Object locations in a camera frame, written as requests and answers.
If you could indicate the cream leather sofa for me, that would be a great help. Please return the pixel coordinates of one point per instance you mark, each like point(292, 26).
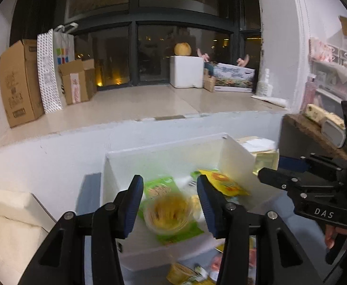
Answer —
point(10, 231)

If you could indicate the rolled white paper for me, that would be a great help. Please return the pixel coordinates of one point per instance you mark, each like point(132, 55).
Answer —
point(269, 100)

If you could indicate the person's right hand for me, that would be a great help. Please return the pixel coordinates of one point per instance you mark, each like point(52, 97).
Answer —
point(329, 237)

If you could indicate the dotted paper bag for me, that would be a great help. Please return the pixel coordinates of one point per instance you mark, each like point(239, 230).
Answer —
point(49, 71)

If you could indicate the white foam box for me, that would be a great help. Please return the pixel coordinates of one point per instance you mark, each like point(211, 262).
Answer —
point(186, 72)

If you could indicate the pink toy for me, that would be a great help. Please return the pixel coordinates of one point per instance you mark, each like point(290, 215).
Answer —
point(243, 61)
point(203, 55)

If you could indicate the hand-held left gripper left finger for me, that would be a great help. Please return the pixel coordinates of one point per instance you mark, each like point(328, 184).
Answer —
point(134, 204)

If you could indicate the blue table cover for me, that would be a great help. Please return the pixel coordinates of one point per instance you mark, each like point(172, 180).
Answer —
point(90, 196)

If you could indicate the printed landscape box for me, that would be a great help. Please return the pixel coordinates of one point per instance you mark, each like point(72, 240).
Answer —
point(234, 78)

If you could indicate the yellow snack packet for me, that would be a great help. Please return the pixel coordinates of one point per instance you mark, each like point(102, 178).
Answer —
point(223, 184)

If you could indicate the cardboard piece on wall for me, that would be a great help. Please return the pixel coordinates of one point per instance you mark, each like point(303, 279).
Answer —
point(346, 26)

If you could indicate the white bag with coloured squares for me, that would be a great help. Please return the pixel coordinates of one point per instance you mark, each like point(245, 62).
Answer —
point(64, 50)

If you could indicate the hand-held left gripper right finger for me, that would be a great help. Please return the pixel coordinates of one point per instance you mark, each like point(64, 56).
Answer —
point(206, 204)

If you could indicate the black window frame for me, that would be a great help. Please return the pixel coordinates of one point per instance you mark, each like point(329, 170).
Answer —
point(134, 14)

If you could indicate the white table clock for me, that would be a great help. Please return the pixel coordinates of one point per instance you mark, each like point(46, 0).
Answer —
point(333, 132)

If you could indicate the white cardboard box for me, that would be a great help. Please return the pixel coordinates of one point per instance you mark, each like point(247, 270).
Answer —
point(167, 160)

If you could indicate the small brown cardboard holder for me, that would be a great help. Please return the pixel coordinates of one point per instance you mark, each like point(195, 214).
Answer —
point(209, 83)

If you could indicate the cream tissue box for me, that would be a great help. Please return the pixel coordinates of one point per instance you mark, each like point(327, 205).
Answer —
point(265, 157)

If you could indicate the yellow pomelo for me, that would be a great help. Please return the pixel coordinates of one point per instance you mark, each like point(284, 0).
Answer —
point(182, 49)

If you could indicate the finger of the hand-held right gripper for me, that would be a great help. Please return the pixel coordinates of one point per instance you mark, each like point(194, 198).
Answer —
point(274, 176)
point(292, 163)

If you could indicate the large brown cardboard box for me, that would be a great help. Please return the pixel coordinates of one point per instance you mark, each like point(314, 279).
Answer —
point(19, 83)

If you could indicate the brown stone counter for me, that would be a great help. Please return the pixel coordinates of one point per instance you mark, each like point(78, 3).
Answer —
point(303, 130)

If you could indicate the small open cardboard box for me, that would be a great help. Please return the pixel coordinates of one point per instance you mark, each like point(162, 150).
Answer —
point(77, 83)

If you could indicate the white plastic bottle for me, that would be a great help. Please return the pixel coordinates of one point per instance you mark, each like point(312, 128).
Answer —
point(265, 84)

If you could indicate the cream radio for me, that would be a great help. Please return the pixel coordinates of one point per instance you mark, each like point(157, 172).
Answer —
point(317, 113)

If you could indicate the white wall storage rack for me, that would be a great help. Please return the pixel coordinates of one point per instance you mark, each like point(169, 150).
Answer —
point(330, 65)

